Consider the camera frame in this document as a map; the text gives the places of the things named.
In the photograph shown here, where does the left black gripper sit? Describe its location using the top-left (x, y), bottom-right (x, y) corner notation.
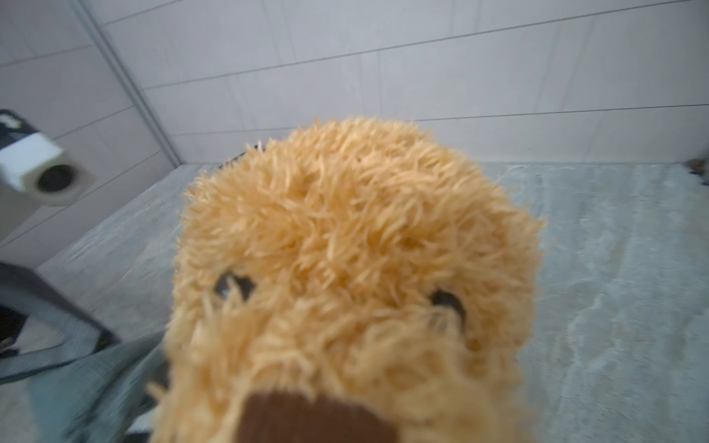
top-left (1, 262), bottom-right (119, 384)

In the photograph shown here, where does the grey-green teddy sweater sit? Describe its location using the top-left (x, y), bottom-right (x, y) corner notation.
top-left (28, 333), bottom-right (168, 442)

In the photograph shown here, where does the tan teddy bear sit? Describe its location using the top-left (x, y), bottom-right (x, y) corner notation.
top-left (151, 118), bottom-right (543, 442)

